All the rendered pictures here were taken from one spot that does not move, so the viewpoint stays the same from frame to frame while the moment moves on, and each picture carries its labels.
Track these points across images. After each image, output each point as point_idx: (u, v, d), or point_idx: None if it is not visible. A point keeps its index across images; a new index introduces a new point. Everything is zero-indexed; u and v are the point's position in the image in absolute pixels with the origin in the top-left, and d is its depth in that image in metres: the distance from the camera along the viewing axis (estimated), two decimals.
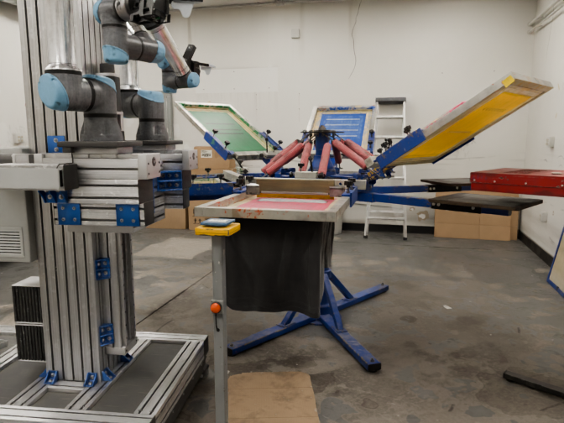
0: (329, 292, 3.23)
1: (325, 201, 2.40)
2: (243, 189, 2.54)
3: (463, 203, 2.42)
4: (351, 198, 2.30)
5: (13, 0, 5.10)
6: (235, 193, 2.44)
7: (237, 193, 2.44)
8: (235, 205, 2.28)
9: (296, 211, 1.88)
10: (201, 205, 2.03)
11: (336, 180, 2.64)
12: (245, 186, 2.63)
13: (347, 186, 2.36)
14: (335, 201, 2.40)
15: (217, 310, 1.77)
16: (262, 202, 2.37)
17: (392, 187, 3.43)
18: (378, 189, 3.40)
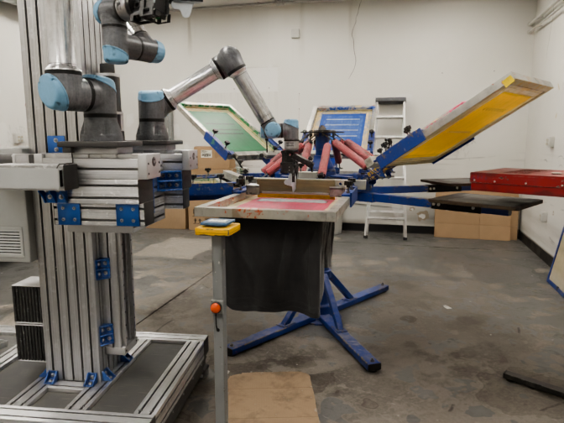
0: (329, 292, 3.23)
1: (325, 201, 2.40)
2: (243, 189, 2.54)
3: (463, 203, 2.42)
4: (351, 198, 2.30)
5: (13, 0, 5.10)
6: (235, 193, 2.44)
7: (237, 193, 2.44)
8: (235, 205, 2.28)
9: (296, 211, 1.88)
10: (201, 205, 2.03)
11: (336, 180, 2.64)
12: (245, 186, 2.63)
13: (347, 186, 2.36)
14: (335, 201, 2.40)
15: (217, 310, 1.77)
16: (262, 202, 2.37)
17: (392, 187, 3.43)
18: (378, 189, 3.40)
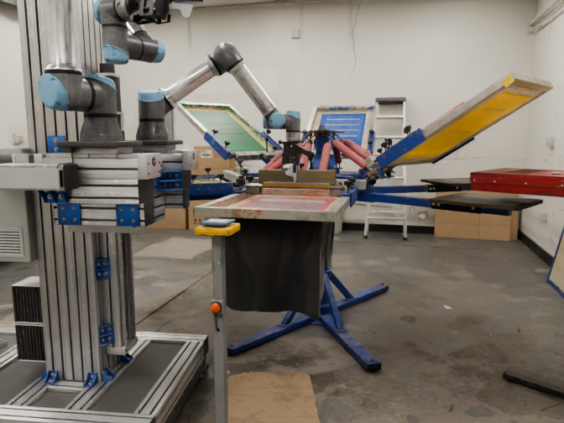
0: (329, 292, 3.23)
1: (325, 201, 2.40)
2: (243, 189, 2.54)
3: (463, 203, 2.42)
4: (351, 198, 2.30)
5: (13, 0, 5.10)
6: (235, 193, 2.44)
7: (237, 193, 2.44)
8: (235, 205, 2.28)
9: (296, 211, 1.88)
10: (201, 205, 2.03)
11: (336, 180, 2.64)
12: (245, 186, 2.63)
13: (347, 186, 2.36)
14: (335, 201, 2.40)
15: (217, 310, 1.77)
16: None
17: (392, 187, 3.43)
18: (378, 189, 3.40)
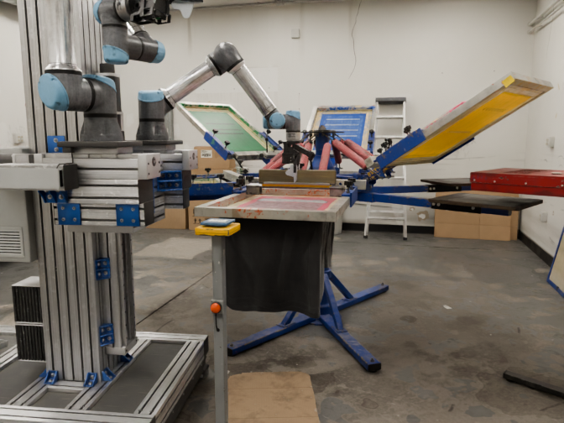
0: (329, 292, 3.23)
1: (325, 201, 2.40)
2: (243, 189, 2.54)
3: (463, 203, 2.42)
4: (351, 198, 2.30)
5: (13, 0, 5.10)
6: (235, 193, 2.44)
7: (237, 193, 2.44)
8: (235, 205, 2.28)
9: (296, 211, 1.88)
10: (201, 205, 2.03)
11: (336, 180, 2.64)
12: (245, 186, 2.63)
13: (347, 186, 2.36)
14: (335, 201, 2.40)
15: (217, 310, 1.77)
16: None
17: (392, 187, 3.43)
18: (378, 189, 3.40)
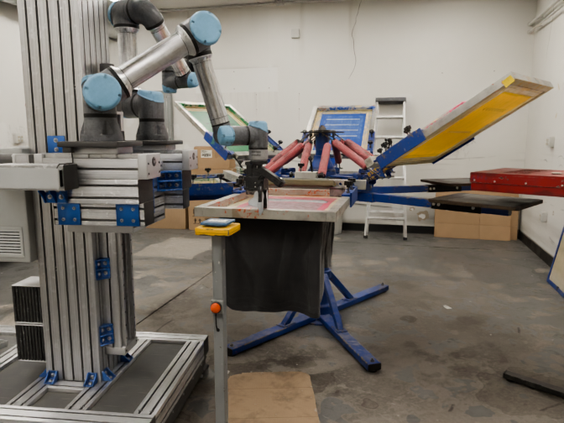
0: (329, 292, 3.23)
1: (325, 201, 2.40)
2: (243, 189, 2.54)
3: (463, 203, 2.42)
4: (351, 198, 2.30)
5: (13, 0, 5.10)
6: (235, 193, 2.44)
7: (237, 193, 2.44)
8: (235, 205, 2.28)
9: (296, 211, 1.88)
10: (201, 205, 2.03)
11: (336, 180, 2.64)
12: None
13: (347, 186, 2.36)
14: (335, 201, 2.40)
15: (217, 310, 1.77)
16: None
17: (392, 187, 3.43)
18: (378, 189, 3.40)
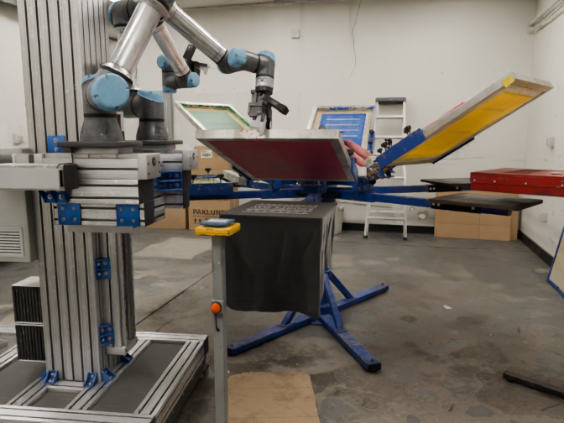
0: (329, 292, 3.23)
1: None
2: None
3: (463, 203, 2.42)
4: (352, 161, 2.29)
5: (13, 0, 5.10)
6: None
7: None
8: None
9: (299, 130, 1.87)
10: None
11: None
12: None
13: (349, 154, 2.36)
14: None
15: (217, 310, 1.77)
16: None
17: (392, 187, 3.43)
18: (378, 189, 3.40)
